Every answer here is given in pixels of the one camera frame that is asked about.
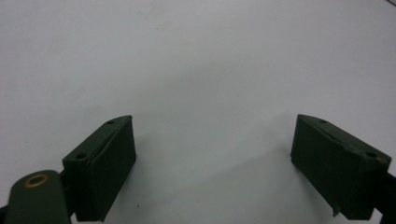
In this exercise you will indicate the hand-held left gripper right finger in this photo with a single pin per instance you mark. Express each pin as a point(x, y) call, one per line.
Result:
point(336, 168)

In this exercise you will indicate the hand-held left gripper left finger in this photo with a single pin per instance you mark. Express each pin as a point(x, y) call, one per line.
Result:
point(99, 168)

